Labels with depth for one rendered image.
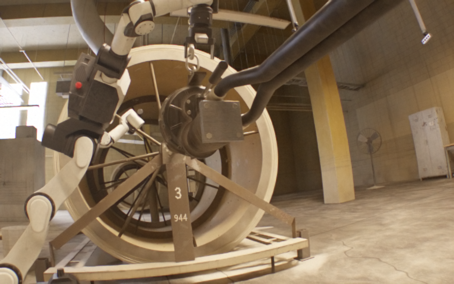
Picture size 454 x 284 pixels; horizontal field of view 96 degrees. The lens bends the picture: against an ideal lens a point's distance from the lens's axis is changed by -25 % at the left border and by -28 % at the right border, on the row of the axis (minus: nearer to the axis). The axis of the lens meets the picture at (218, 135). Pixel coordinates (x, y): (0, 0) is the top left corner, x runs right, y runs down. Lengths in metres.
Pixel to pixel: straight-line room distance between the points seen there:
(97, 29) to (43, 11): 3.28
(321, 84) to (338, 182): 2.11
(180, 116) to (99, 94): 0.44
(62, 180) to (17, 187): 6.26
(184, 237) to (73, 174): 0.78
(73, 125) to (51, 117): 11.91
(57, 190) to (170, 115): 0.62
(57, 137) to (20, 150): 6.30
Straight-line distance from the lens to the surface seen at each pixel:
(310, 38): 0.42
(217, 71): 0.80
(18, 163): 7.54
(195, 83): 1.12
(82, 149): 1.25
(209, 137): 0.76
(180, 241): 1.66
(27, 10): 10.02
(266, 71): 0.52
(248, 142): 2.47
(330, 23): 0.39
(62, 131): 1.28
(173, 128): 1.03
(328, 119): 5.77
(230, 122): 0.79
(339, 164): 5.75
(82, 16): 7.32
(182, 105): 1.06
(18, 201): 7.48
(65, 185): 1.26
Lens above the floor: 0.63
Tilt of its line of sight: 11 degrees up
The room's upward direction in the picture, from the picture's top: 5 degrees counter-clockwise
